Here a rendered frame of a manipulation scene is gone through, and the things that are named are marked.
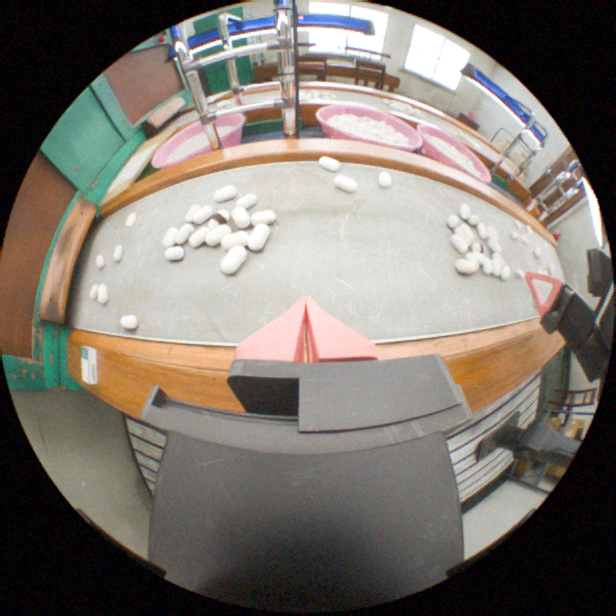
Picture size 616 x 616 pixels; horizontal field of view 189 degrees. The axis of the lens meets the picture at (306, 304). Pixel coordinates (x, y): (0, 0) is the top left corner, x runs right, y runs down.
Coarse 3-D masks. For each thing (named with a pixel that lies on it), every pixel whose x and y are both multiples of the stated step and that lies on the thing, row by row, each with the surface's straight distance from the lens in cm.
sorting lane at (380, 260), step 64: (192, 192) 38; (256, 192) 31; (320, 192) 30; (384, 192) 33; (448, 192) 45; (128, 256) 41; (192, 256) 28; (256, 256) 24; (320, 256) 23; (384, 256) 25; (448, 256) 32; (512, 256) 54; (192, 320) 25; (256, 320) 21; (384, 320) 22; (448, 320) 28; (512, 320) 44
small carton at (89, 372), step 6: (84, 348) 40; (90, 348) 40; (84, 354) 41; (90, 354) 39; (84, 360) 41; (90, 360) 39; (84, 366) 41; (90, 366) 39; (84, 372) 41; (90, 372) 40; (96, 372) 40; (84, 378) 42; (90, 378) 40; (96, 378) 40
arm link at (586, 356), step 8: (592, 336) 33; (600, 336) 34; (584, 344) 34; (592, 344) 33; (600, 344) 34; (584, 352) 33; (592, 352) 33; (600, 352) 33; (608, 352) 34; (584, 360) 34; (592, 360) 33; (600, 360) 33; (608, 360) 34; (584, 368) 35; (592, 368) 34; (600, 368) 34; (592, 376) 34; (600, 376) 37
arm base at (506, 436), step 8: (512, 416) 66; (504, 424) 61; (512, 424) 67; (496, 432) 58; (504, 432) 60; (512, 432) 59; (520, 432) 58; (488, 440) 56; (496, 440) 61; (504, 440) 59; (512, 440) 58; (480, 448) 55; (488, 448) 59; (496, 448) 63; (504, 448) 61; (512, 448) 59; (480, 456) 57
